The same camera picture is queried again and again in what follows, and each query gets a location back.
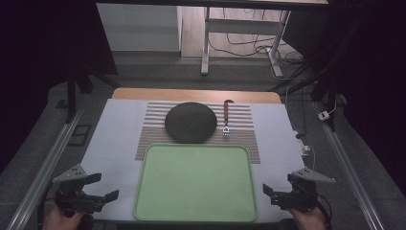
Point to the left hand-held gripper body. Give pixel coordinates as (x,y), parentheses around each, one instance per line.
(72,199)

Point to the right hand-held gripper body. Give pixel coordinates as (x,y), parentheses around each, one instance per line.
(300,196)

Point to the person's left hand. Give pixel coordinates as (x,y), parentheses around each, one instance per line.
(60,221)

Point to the person's right hand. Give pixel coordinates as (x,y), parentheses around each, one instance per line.
(308,220)

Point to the white table sheet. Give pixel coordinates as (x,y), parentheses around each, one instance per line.
(115,134)

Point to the striped placemat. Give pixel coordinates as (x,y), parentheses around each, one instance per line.
(237,147)

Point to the white power adapter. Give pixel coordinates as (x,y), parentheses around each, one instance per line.
(324,115)

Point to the green tray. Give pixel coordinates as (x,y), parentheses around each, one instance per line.
(195,183)

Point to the black stand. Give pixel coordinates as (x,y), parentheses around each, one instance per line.
(71,99)

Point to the black round plate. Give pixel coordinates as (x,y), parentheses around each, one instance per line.
(191,122)

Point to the white cabinet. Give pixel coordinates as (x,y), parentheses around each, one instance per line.
(137,28)

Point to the aluminium rail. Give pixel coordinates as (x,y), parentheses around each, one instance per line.
(44,169)
(348,172)

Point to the white desk frame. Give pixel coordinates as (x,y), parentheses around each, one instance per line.
(206,41)

